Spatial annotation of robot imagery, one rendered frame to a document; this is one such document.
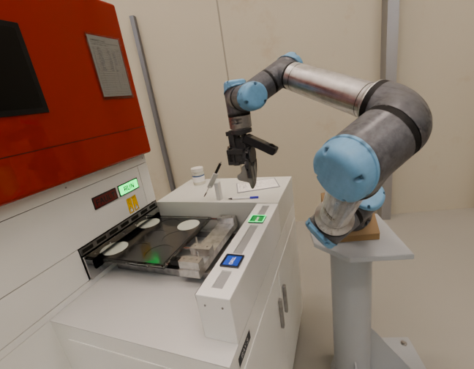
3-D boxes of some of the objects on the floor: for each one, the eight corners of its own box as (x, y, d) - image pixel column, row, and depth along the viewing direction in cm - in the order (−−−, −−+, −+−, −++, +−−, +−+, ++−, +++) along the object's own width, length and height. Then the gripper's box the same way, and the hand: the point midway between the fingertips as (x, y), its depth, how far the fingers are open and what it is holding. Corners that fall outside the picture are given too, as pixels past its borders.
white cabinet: (121, 475, 108) (48, 322, 83) (216, 303, 193) (195, 201, 167) (273, 553, 84) (235, 372, 59) (306, 318, 169) (296, 201, 143)
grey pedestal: (407, 339, 146) (418, 203, 120) (463, 435, 104) (497, 261, 79) (314, 340, 153) (304, 213, 128) (330, 430, 112) (322, 270, 87)
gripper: (232, 128, 93) (240, 184, 100) (222, 132, 85) (232, 192, 92) (254, 126, 90) (262, 184, 97) (246, 129, 82) (255, 192, 89)
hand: (254, 184), depth 93 cm, fingers closed
